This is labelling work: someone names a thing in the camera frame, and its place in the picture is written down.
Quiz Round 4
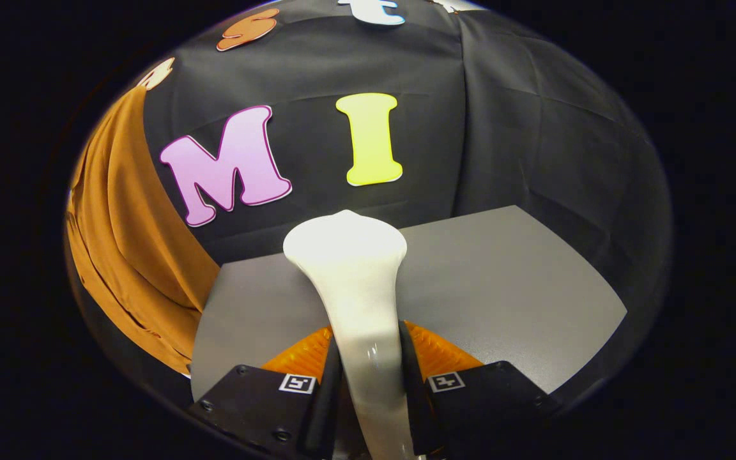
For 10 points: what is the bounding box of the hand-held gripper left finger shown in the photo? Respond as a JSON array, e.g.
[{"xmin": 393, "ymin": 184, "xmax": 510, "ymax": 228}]
[{"xmin": 189, "ymin": 326, "xmax": 344, "ymax": 460}]

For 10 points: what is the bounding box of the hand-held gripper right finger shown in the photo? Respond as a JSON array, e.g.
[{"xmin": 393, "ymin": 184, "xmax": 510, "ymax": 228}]
[{"xmin": 397, "ymin": 319, "xmax": 564, "ymax": 457}]

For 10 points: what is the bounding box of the white garment steamer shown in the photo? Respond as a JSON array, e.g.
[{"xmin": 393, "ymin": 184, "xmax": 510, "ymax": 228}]
[{"xmin": 282, "ymin": 210, "xmax": 417, "ymax": 460}]

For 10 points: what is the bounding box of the brown button shirt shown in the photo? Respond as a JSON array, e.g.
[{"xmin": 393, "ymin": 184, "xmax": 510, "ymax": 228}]
[{"xmin": 65, "ymin": 84, "xmax": 220, "ymax": 376}]

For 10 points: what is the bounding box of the grey side cabinet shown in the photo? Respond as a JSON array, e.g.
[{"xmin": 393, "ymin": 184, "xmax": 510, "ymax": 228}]
[{"xmin": 190, "ymin": 204, "xmax": 628, "ymax": 403}]

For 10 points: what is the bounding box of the black backdrop cloth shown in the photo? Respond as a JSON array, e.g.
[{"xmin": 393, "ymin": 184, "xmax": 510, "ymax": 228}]
[{"xmin": 65, "ymin": 0, "xmax": 674, "ymax": 410}]

